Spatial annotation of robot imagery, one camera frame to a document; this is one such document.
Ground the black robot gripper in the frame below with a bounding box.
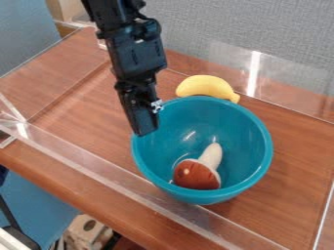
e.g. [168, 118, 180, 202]
[103, 19, 167, 137]

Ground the yellow toy banana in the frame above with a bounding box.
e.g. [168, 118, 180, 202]
[176, 75, 241, 104]

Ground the blue plastic bowl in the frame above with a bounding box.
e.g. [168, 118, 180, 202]
[131, 96, 274, 205]

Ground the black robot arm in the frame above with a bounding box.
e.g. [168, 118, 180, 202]
[82, 0, 167, 136]

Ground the red and white toy mushroom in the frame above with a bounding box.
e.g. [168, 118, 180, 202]
[174, 143, 223, 190]

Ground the wooden shelf in background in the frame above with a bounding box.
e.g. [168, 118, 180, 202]
[46, 0, 92, 38]

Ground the clear acrylic table barrier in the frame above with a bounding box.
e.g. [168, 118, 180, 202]
[0, 23, 334, 250]

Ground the wooden block with hole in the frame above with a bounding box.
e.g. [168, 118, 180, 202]
[64, 214, 114, 250]

